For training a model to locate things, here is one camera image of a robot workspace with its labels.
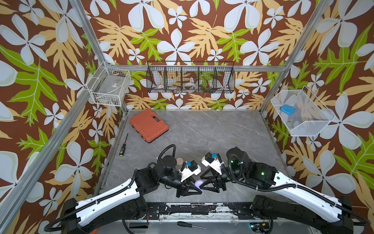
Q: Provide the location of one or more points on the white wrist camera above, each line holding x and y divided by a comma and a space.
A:
191, 168
212, 162

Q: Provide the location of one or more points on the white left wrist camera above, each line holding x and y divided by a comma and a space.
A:
191, 168

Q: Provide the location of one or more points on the aluminium frame post right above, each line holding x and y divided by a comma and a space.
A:
306, 33

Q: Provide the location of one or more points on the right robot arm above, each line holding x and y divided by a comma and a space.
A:
325, 213

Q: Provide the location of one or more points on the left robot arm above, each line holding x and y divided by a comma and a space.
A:
126, 201

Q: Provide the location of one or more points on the black wire basket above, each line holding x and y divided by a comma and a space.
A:
211, 77

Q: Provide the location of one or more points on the red plastic tool case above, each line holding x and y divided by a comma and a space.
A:
149, 125

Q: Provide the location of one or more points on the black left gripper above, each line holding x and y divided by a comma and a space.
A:
185, 185

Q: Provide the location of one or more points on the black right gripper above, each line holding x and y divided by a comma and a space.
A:
216, 179

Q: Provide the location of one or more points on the white wire basket left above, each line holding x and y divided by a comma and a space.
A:
108, 85

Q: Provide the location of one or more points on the blue case in basket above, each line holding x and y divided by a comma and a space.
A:
289, 110

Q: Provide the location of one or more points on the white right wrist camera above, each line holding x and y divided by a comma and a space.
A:
212, 162

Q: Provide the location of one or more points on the white mesh basket right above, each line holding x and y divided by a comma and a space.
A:
311, 117

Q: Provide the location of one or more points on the aluminium frame post left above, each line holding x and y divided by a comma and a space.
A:
93, 41

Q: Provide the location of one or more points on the aluminium frame post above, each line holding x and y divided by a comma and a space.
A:
306, 33
93, 41

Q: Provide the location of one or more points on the yellow black screwdriver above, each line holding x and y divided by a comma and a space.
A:
123, 148

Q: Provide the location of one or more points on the black screwdriver front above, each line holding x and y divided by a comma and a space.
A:
189, 225

